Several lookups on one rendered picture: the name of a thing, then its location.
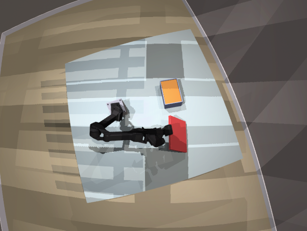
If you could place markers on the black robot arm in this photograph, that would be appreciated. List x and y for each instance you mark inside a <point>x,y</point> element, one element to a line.
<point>135,135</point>

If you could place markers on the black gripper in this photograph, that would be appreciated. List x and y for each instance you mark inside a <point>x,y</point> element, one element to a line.
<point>166,130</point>

